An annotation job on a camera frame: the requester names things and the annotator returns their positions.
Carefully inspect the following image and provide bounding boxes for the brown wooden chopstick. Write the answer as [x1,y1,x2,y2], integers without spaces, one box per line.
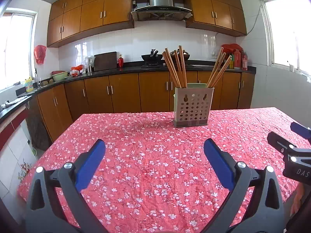
[162,52,181,88]

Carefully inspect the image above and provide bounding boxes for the black kitchen countertop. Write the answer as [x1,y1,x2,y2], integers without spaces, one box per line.
[0,59,257,124]

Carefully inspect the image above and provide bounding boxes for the condiment bottles group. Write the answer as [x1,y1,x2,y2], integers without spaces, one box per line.
[229,49,248,70]

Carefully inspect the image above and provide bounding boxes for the red floral tablecloth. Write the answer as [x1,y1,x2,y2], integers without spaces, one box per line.
[17,106,311,233]

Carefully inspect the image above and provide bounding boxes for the wooden chopstick in holder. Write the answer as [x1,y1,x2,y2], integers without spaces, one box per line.
[163,48,181,88]
[179,45,187,88]
[174,50,184,88]
[209,55,232,88]
[216,52,226,73]
[207,47,224,87]

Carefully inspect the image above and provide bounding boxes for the red bag on counter right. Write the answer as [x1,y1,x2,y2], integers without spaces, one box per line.
[222,43,243,54]

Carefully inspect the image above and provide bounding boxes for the green perforated utensil holder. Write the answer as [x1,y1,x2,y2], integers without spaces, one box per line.
[173,83,214,127]

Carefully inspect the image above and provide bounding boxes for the right window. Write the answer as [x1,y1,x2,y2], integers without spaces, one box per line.
[260,0,310,76]

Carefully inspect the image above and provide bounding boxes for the window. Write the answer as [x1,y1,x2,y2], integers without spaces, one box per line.
[1,8,36,90]
[260,0,310,76]

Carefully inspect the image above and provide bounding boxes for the steel sink faucet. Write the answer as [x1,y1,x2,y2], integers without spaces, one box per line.
[35,68,41,88]

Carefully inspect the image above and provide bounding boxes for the yellow detergent bottle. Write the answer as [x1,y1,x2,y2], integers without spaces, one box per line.
[25,77,34,93]

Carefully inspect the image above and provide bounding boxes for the green basin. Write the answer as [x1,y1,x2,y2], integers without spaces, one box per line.
[52,71,68,82]

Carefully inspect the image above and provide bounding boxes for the red white bag on counter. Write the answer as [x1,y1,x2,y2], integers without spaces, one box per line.
[70,64,86,77]

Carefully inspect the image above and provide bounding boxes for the pot with lid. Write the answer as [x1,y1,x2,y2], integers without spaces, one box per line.
[170,49,190,64]

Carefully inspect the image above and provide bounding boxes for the wooden lower cabinets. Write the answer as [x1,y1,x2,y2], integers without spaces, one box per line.
[36,72,255,141]

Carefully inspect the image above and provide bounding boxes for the wooden cabinets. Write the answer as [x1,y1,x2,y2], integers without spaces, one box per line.
[36,72,255,141]
[47,0,247,47]

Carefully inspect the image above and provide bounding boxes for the glass jar on counter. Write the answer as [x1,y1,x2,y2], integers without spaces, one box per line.
[84,55,95,73]

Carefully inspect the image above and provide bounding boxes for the dark wooden cutting board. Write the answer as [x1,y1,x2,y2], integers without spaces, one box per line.
[94,52,117,72]

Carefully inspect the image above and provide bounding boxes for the red bottle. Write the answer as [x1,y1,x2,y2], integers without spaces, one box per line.
[118,54,124,68]

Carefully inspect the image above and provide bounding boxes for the black gas stove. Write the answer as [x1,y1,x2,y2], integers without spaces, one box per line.
[141,62,194,69]

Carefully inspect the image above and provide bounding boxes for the black wok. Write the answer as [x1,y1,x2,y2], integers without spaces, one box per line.
[141,49,163,63]

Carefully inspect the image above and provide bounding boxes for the left window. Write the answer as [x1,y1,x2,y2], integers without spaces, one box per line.
[1,8,36,90]

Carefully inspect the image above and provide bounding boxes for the steel range hood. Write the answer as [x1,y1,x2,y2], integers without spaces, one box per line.
[131,0,193,21]

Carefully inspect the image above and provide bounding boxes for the wooden upper cabinets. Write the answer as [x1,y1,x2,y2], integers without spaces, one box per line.
[47,0,247,47]

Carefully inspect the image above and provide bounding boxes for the red plastic bag on wall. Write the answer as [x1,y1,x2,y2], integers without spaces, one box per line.
[34,45,47,65]

